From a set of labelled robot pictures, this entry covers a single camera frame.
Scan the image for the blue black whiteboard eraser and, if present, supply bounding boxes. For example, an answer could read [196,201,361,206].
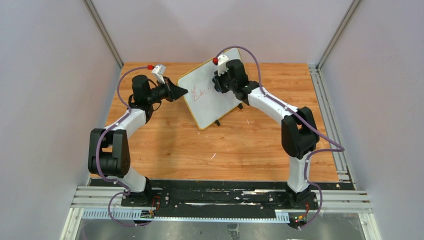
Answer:
[214,83,222,93]

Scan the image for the yellow framed whiteboard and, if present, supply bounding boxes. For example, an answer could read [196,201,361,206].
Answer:
[177,59,242,130]

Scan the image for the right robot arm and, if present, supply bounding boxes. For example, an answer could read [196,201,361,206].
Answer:
[212,55,320,209]

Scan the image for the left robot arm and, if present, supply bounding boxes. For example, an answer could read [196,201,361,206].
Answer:
[87,75,188,205]

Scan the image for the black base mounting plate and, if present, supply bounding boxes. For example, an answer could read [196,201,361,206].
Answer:
[89,178,355,220]

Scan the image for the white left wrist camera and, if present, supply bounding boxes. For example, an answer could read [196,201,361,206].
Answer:
[151,64,166,84]

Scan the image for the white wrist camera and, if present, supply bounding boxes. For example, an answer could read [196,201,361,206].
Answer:
[212,54,230,76]
[151,64,166,84]

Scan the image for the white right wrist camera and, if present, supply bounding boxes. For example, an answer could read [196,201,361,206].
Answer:
[212,54,230,76]

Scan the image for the whiteboard wire stand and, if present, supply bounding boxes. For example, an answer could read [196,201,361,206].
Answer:
[213,103,244,127]

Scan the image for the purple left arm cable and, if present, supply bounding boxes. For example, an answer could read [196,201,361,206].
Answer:
[95,64,154,228]

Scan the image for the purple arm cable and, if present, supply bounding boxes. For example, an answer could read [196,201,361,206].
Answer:
[212,45,345,230]
[95,64,154,228]

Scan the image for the left corner aluminium post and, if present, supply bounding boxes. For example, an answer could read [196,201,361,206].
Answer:
[82,0,124,69]

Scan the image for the corner aluminium post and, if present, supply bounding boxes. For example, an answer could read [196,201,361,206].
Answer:
[82,0,124,69]
[316,0,363,71]

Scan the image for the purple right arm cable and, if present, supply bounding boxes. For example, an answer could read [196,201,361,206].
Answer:
[212,45,345,230]

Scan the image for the aluminium front frame rail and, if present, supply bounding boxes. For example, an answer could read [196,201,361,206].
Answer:
[60,180,382,240]

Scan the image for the right corner aluminium post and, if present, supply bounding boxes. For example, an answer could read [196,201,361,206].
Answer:
[316,0,363,71]

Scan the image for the right side aluminium rail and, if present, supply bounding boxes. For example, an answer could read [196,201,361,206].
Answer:
[308,64,356,190]

